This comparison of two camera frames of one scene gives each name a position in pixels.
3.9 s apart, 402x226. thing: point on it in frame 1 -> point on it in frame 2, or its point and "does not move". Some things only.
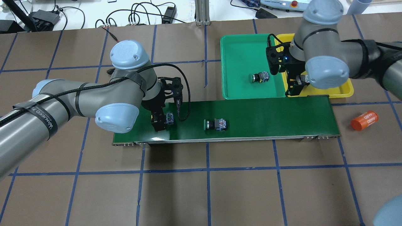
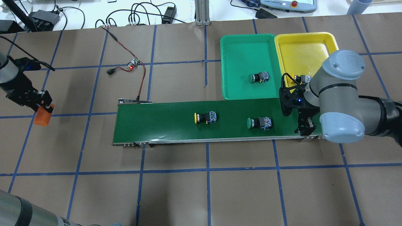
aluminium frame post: (202, 9) does not move
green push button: (217, 124) -> (264, 123)
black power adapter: (171, 12) does not move
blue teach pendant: (300, 5) does not move
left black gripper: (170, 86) -> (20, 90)
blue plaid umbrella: (253, 3) does not move
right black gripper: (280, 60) -> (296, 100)
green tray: (245, 70) does not move
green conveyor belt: (305, 118) does not move
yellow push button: (166, 118) -> (210, 117)
